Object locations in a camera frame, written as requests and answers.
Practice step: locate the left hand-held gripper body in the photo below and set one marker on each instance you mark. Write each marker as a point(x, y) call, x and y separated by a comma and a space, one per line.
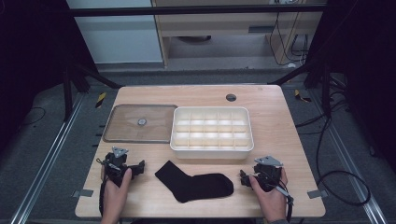
point(115, 166)

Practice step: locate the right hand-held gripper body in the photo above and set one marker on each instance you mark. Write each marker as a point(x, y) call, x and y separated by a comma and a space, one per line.
point(267, 174)

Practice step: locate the black sock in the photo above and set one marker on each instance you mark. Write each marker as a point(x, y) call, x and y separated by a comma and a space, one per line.
point(199, 186)

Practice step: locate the white compartment storage box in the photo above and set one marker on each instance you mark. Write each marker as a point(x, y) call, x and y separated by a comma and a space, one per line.
point(211, 130)

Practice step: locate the person's right hand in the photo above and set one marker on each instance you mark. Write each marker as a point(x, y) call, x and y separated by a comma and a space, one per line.
point(271, 202)

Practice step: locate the person's left hand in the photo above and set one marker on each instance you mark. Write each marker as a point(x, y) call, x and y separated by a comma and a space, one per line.
point(115, 199)

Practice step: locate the transparent box lid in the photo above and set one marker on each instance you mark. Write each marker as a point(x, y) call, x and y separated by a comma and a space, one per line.
point(124, 130)

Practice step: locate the grey tape piece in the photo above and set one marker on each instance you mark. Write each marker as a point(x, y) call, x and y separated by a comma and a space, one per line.
point(83, 193)
point(317, 193)

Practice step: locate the yellow black striped tape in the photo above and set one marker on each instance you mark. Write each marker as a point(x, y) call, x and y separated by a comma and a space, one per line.
point(301, 96)
point(100, 99)

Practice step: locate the black metal stand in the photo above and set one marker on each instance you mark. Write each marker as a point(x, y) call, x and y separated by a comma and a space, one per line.
point(67, 93)
point(325, 90)

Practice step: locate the white cabinet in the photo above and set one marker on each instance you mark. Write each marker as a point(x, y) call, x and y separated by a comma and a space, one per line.
point(118, 37)

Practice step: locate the black curtain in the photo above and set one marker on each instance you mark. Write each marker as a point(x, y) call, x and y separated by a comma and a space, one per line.
point(31, 62)
point(367, 77)

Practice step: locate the light wooden desk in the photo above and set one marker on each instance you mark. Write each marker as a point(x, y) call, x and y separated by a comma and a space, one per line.
point(218, 25)

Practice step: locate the black horizontal bar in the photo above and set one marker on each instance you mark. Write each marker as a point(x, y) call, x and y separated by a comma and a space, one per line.
point(186, 10)

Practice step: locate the metal floor rail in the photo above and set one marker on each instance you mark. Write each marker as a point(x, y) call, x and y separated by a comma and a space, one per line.
point(46, 158)
point(345, 155)

